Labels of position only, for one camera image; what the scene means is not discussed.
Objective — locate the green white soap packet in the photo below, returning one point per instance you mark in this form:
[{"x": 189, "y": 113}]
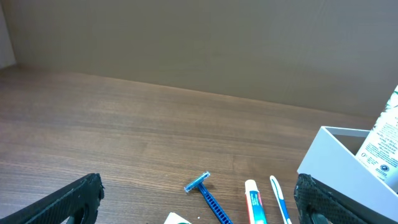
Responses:
[{"x": 174, "y": 218}]

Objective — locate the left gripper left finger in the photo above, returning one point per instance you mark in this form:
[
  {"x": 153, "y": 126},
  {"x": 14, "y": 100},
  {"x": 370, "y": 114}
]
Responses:
[{"x": 75, "y": 203}]

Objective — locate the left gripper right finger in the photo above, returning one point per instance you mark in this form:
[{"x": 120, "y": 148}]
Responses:
[{"x": 318, "y": 203}]

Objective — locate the blue disposable razor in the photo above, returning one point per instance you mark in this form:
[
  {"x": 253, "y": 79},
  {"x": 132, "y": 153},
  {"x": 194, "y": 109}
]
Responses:
[{"x": 210, "y": 200}]

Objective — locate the blue white toothbrush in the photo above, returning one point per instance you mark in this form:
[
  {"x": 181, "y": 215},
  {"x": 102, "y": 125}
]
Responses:
[{"x": 280, "y": 199}]

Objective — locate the white green-leaf lotion tube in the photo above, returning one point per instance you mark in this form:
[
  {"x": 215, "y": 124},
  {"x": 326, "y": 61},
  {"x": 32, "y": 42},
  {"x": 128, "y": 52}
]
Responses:
[{"x": 378, "y": 152}]

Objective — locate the teal white toothpaste tube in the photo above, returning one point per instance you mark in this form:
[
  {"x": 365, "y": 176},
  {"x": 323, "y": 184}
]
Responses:
[{"x": 256, "y": 212}]

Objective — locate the white open cardboard box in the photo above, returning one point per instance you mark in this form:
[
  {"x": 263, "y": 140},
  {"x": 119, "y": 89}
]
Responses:
[{"x": 331, "y": 160}]

